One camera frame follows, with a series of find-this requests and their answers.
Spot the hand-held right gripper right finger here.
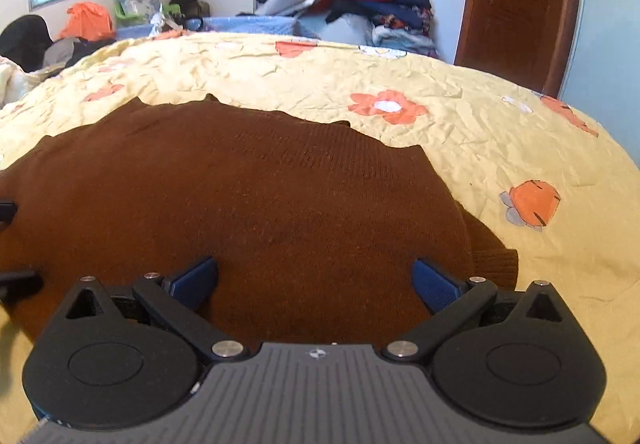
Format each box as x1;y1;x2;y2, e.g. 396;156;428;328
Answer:
381;257;566;364

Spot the blue quilted mat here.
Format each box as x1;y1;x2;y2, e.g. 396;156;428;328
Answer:
185;15;302;36

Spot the orange cloth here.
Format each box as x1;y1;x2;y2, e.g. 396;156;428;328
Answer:
58;3;117;40

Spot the brown knit sweater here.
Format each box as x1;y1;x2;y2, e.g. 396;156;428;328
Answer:
0;94;520;350

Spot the white wardrobe door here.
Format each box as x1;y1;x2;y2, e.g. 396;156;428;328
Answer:
559;0;640;151

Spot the dark clothes heap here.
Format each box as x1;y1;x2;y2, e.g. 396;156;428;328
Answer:
0;14;119;75

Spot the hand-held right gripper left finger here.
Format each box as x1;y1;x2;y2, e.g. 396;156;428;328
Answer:
62;255;249;363

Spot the yellow floral quilt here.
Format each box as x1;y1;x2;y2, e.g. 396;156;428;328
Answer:
0;32;640;444

